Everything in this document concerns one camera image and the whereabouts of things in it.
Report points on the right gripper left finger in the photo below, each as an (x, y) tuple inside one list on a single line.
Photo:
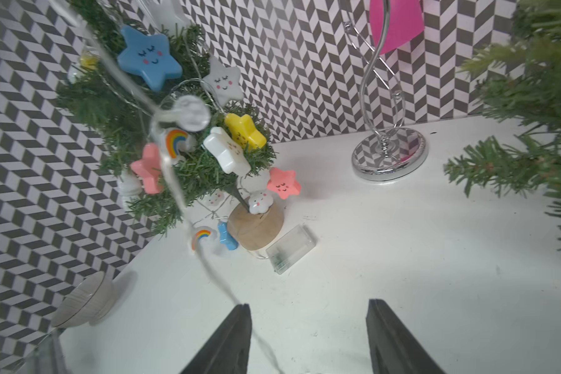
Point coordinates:
[(227, 349)]

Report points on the clear battery box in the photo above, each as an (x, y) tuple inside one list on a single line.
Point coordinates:
[(289, 249)]

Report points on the left green christmas tree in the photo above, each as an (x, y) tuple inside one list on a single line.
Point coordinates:
[(168, 131)]

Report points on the right green fern tree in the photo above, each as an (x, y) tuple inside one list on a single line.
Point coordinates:
[(533, 98)]

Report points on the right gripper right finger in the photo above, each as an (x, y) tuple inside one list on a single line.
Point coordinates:
[(393, 348)]

